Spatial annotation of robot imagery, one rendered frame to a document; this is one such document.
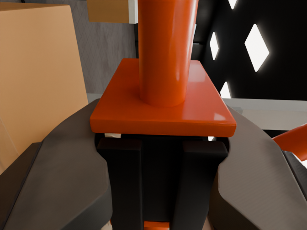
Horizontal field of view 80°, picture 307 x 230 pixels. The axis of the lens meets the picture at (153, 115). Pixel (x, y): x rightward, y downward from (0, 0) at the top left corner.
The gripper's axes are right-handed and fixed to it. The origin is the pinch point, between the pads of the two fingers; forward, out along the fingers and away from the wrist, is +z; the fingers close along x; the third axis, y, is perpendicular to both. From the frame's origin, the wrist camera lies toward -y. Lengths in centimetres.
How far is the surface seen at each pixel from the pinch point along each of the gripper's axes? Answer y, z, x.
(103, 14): 9, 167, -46
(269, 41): 80, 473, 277
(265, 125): 67, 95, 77
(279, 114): 58, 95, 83
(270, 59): 113, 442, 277
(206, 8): 35, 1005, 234
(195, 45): 218, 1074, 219
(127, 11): 5, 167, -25
